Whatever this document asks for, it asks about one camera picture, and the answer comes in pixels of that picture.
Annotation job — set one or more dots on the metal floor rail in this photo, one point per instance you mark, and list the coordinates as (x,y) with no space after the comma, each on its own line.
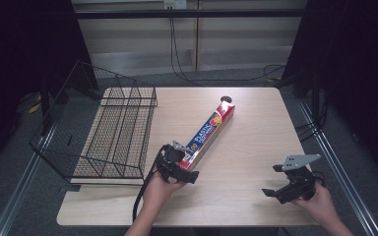
(19,193)
(338,177)

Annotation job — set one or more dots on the black horizontal bar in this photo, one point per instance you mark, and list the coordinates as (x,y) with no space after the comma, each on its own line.
(190,13)

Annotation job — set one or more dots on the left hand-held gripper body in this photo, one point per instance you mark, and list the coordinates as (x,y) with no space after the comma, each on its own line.
(170,157)

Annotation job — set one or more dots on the pale round object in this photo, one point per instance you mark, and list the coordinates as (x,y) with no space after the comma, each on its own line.
(29,101)

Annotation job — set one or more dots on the dark curtain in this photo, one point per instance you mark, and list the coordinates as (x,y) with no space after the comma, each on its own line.
(357,65)
(19,65)

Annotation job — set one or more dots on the long red blue wrap box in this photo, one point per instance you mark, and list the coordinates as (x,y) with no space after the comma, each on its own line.
(210,131)

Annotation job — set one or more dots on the white wall socket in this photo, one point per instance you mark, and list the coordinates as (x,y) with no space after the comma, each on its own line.
(175,4)

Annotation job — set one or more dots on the person's right hand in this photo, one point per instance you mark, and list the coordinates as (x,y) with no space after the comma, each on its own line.
(320,205)

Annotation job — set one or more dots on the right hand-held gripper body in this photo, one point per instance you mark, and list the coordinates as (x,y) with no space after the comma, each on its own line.
(298,183)

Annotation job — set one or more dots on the person's left hand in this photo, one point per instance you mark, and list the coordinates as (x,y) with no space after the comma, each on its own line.
(157,193)

